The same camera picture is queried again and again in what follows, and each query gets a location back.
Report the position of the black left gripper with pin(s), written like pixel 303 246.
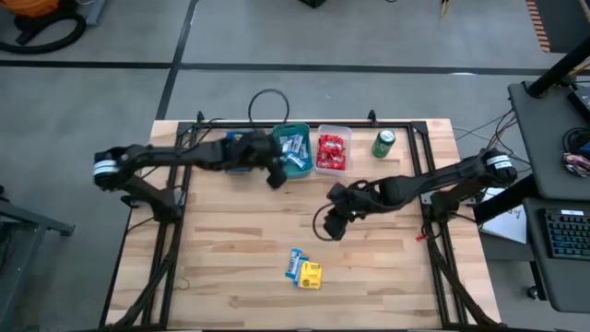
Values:
pixel 253 150

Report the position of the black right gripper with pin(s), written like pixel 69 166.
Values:
pixel 357 207

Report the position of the blue white candy packet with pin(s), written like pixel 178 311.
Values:
pixel 298 276
pixel 295 160
pixel 286 144
pixel 293 263
pixel 297 142

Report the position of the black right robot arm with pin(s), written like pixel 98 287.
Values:
pixel 438 177

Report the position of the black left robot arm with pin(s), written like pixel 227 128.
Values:
pixel 175 154

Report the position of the colourful candy bag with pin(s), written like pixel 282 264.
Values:
pixel 576 164

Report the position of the blue plastic basket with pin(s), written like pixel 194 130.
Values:
pixel 235 134

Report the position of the teal plastic bin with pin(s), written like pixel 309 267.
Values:
pixel 299 174

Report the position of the green Sprite soda can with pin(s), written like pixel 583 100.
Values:
pixel 383 144

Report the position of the red zip tie tag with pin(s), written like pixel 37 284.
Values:
pixel 421 239

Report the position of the clear plastic container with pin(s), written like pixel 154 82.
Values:
pixel 346 131

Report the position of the white paper sheet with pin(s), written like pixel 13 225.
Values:
pixel 509 226

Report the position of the black caster wheel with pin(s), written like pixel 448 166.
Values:
pixel 533 292

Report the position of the grey desk top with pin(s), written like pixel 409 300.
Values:
pixel 560 276
pixel 544 138

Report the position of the grey power strip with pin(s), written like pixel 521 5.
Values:
pixel 96 11

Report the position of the black backlit keyboard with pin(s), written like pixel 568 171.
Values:
pixel 569 234

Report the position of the yellow stick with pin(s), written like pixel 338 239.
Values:
pixel 444 7

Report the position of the grey metal bench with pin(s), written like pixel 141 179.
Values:
pixel 23 240

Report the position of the orange vacuum cleaner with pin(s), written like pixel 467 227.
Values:
pixel 27 7

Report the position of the black floor mat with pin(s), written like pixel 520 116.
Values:
pixel 569 23

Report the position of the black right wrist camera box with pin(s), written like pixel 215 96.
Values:
pixel 339 193

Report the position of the black metal table frame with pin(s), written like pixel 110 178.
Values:
pixel 221 125

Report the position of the silver metal bracket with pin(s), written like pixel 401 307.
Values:
pixel 426 197

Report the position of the black diagonal post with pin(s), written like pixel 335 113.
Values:
pixel 558 71

